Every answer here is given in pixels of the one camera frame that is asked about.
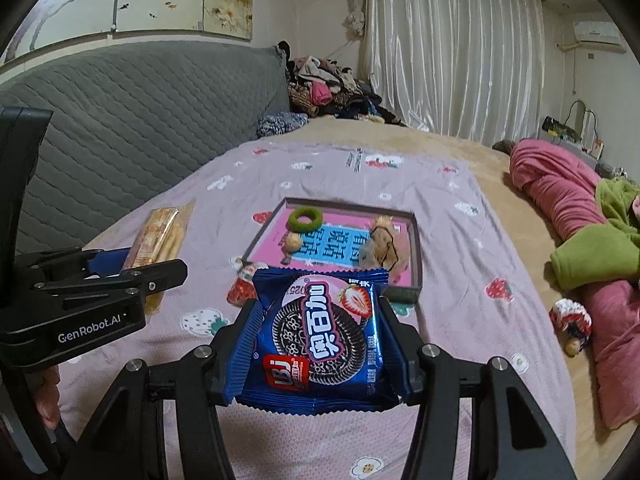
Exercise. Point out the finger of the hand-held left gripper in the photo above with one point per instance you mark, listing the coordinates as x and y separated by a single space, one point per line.
107 261
150 276

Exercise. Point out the small red white doll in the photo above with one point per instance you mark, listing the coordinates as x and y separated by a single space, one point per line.
570 322

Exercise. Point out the grey cardboard box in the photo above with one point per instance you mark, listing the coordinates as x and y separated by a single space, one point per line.
417 260

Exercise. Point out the pink quilt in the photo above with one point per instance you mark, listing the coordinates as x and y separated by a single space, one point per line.
565 190

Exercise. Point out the oval vanity mirror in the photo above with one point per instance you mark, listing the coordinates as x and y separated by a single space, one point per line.
582 120

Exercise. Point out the green cloth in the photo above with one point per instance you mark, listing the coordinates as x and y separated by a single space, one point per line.
590 255

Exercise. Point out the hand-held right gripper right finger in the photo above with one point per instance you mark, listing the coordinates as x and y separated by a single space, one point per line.
407 360

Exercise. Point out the person's left hand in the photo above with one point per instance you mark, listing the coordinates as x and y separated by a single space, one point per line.
47 400

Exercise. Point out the orange wafer snack packet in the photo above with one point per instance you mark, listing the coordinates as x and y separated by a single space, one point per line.
155 230

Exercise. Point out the fluffy brown plush toy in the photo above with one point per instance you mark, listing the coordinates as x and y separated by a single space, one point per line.
382 252

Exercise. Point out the blue floral cloth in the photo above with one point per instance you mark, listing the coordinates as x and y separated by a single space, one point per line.
280 125

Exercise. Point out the beige pompom ball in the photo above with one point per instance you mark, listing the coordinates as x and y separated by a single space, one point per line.
292 242

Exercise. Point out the red white small packet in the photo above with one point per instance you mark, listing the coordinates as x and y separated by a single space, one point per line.
240 287

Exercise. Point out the blue cookie packet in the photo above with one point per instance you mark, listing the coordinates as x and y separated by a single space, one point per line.
320 340

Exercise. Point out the beige bed sheet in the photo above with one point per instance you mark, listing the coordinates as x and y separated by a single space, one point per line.
450 147

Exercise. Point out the pink picture book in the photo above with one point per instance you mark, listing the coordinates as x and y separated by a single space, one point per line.
340 240

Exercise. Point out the grey quilted headboard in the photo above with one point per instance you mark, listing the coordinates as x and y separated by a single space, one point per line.
125 125

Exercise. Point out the brown cloth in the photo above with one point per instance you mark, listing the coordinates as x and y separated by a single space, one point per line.
502 146

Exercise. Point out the pile of clothes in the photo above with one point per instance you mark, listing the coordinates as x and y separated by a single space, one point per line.
330 85

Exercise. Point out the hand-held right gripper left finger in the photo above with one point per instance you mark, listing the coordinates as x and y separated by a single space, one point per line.
220 367

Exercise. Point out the white curtain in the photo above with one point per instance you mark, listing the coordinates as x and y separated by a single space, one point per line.
450 50

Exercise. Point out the pink strawberry printed blanket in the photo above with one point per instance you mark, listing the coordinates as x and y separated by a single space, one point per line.
450 270

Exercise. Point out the white curtain tassel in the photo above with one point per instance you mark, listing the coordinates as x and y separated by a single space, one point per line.
355 22

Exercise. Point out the white air conditioner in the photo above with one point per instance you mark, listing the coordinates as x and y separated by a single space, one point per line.
600 35

